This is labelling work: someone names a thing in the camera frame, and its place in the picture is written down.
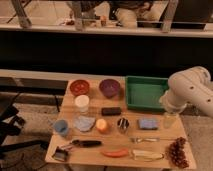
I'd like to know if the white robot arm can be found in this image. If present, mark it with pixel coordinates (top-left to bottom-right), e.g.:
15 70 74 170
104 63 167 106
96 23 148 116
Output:
159 66 213 129

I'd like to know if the metal cup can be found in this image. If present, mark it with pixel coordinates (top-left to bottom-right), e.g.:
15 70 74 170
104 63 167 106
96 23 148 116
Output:
117 118 129 133

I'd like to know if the white plastic cup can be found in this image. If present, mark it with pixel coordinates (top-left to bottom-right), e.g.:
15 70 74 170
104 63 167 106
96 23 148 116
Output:
74 95 90 113

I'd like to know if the blue plastic cup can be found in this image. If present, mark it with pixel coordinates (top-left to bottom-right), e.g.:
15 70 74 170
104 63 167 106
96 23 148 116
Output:
53 120 69 137

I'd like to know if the blue sponge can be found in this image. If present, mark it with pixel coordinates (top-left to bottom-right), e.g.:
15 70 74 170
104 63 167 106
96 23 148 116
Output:
138 118 158 130

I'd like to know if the red grape bunch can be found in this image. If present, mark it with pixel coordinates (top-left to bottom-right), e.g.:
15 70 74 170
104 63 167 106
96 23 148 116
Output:
168 137 189 169

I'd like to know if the green plastic tray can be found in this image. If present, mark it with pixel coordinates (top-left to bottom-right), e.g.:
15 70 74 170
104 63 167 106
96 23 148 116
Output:
125 76 168 112

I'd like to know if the orange carrot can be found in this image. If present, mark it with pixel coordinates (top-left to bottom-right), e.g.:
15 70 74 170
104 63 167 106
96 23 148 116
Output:
101 149 129 158

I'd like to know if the black rectangular block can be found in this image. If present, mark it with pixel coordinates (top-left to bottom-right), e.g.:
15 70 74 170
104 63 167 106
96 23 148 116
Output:
101 107 121 116

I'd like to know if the purple bowl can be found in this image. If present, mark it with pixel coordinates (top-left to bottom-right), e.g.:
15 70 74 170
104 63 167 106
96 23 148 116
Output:
99 79 121 98

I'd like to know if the orange peach fruit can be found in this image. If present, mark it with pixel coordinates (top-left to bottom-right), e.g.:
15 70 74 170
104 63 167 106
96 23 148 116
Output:
96 119 109 133

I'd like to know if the grey blue cloth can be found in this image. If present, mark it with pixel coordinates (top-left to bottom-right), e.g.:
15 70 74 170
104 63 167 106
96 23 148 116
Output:
74 116 96 132

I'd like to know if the red bowl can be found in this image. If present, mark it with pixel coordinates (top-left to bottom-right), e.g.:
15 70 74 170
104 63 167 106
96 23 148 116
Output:
70 80 90 96

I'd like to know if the person in background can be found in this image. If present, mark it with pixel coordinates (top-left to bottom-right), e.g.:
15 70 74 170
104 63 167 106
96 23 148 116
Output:
109 0 167 29

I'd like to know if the black office chair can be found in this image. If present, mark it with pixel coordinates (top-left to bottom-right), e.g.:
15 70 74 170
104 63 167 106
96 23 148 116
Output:
0 95 49 159

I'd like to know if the black handled peeler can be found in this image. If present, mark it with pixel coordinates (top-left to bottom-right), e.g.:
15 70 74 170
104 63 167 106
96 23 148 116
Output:
60 140 102 149

